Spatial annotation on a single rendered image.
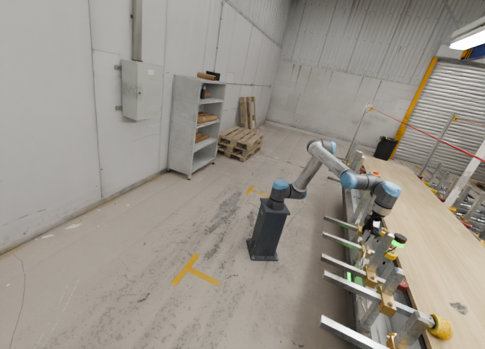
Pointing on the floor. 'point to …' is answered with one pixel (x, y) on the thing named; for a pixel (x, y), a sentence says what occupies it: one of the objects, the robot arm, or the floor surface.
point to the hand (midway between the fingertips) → (365, 241)
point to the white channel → (484, 140)
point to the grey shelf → (181, 130)
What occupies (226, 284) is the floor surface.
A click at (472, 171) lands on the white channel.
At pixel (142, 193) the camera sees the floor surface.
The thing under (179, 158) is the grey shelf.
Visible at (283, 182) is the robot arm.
